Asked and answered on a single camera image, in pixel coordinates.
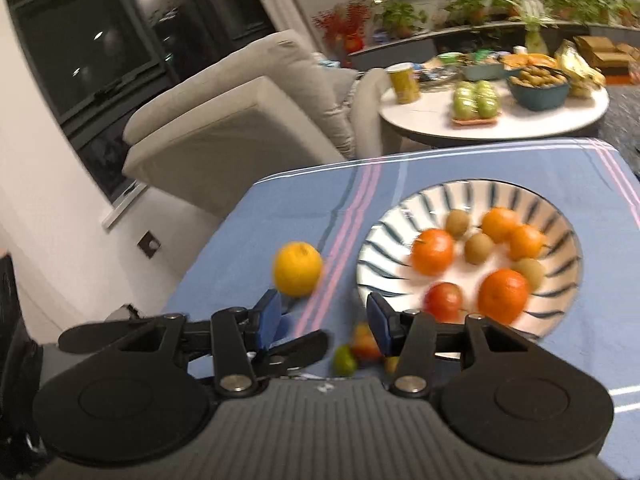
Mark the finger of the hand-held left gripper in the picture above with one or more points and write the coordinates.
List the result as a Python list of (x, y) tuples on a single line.
[(300, 350)]

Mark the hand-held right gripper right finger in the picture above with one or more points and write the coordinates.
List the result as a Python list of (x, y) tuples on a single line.
[(378, 323)]

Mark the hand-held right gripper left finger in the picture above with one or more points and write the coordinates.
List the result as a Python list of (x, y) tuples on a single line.
[(269, 318)]

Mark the red apple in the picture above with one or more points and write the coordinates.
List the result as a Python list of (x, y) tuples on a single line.
[(442, 301), (365, 342)]

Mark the brown kiwi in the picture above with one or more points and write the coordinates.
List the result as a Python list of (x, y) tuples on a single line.
[(531, 272), (456, 222), (479, 248), (392, 364)]

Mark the blue striped white plate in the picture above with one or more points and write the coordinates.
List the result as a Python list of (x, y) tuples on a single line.
[(395, 270)]

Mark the yellow lemon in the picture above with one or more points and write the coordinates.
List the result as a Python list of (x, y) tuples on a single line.
[(297, 268)]

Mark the large orange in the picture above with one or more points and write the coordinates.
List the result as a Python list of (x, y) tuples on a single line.
[(432, 251), (503, 296)]

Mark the small green fruit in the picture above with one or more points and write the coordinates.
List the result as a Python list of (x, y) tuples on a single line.
[(345, 360)]

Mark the small orange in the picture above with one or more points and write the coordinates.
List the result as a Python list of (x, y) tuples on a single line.
[(500, 223)]

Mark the blue striped tablecloth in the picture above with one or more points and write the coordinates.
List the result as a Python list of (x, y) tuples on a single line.
[(450, 165)]

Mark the beige sofa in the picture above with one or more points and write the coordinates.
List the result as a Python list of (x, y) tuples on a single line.
[(240, 125)]

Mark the white round coffee table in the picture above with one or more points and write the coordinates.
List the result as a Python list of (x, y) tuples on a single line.
[(430, 116)]

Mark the yellow cup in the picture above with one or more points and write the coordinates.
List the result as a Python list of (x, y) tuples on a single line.
[(405, 84)]

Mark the teal bowl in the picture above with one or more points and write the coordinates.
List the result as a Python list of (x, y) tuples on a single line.
[(485, 71)]

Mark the blue bowl of nuts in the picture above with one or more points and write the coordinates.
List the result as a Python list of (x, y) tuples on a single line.
[(539, 94)]

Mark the dark television console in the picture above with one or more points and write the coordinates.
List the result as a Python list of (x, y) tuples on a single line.
[(400, 42)]

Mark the red flower plant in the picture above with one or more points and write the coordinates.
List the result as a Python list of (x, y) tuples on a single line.
[(345, 20)]

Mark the white curtain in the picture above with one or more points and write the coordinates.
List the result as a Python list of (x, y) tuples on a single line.
[(282, 0)]

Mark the dark marble round table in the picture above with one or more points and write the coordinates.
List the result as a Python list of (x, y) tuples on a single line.
[(625, 120)]

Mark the bunch of bananas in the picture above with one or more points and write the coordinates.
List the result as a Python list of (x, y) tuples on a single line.
[(580, 71)]

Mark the glass vase with plant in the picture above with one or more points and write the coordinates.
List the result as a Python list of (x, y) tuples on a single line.
[(535, 40)]

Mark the dark window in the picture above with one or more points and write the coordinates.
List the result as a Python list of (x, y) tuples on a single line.
[(75, 35)]

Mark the row of potted green plants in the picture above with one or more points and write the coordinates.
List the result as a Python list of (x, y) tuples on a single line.
[(480, 2)]

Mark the small cardboard box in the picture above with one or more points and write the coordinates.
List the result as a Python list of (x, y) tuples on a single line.
[(595, 46)]

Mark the large cardboard box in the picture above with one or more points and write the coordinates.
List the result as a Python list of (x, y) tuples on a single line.
[(620, 62)]

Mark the grey wall socket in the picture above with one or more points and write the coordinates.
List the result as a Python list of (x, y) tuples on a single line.
[(149, 244)]

